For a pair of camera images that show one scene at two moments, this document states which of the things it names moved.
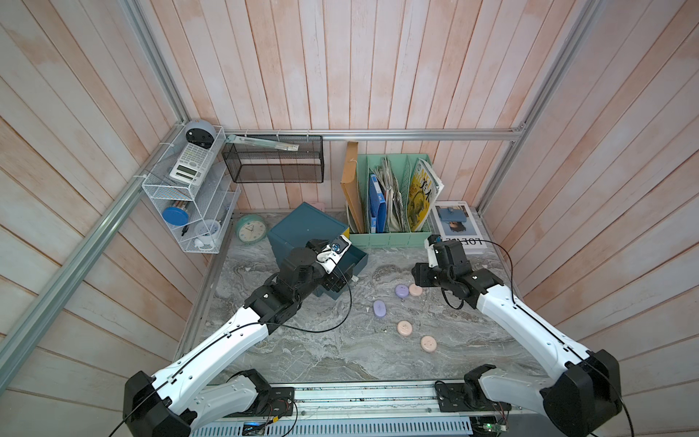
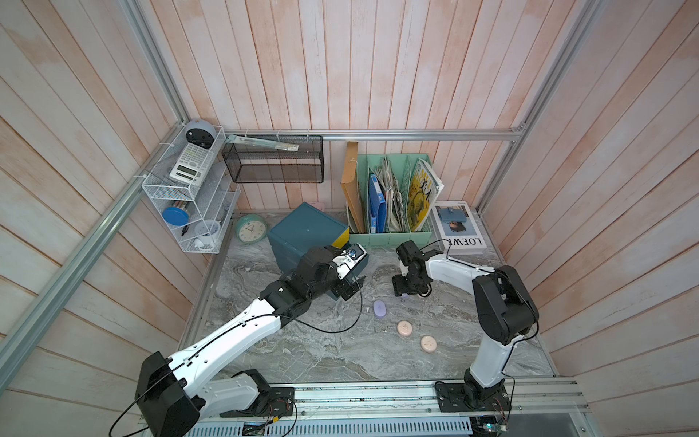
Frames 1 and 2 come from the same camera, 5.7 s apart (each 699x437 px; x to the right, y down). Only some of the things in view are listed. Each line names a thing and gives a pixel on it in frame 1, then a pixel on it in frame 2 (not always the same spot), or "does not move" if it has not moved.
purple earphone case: [379, 309] does not move
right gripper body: [430, 277] -> [406, 284]
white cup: [207, 230] does not move
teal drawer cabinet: [307, 224] does not move
